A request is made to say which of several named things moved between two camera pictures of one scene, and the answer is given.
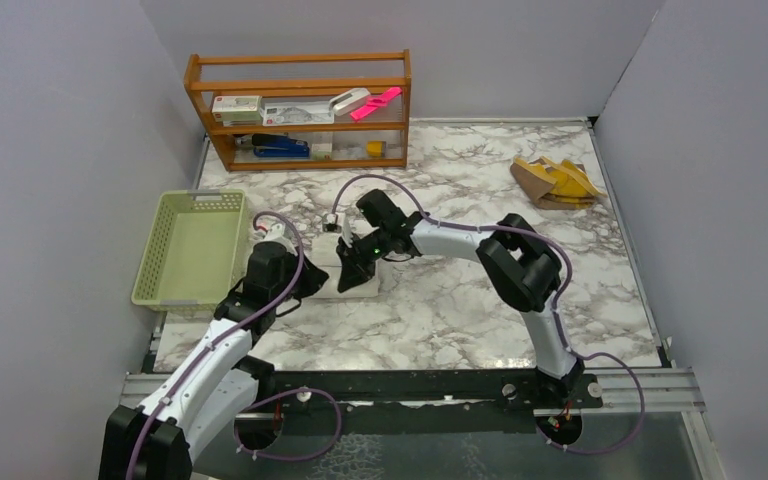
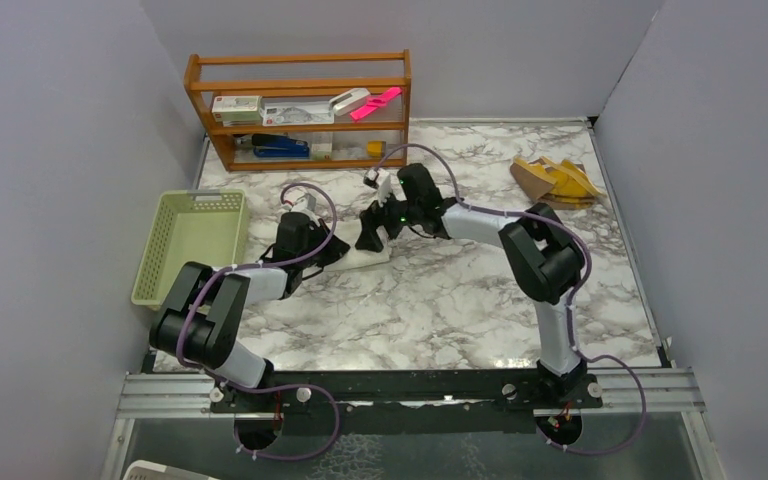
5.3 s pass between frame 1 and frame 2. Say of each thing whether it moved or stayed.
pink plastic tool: stayed
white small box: stayed
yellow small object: stayed
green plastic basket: stayed
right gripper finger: moved
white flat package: stayed
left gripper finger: moved
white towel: moved
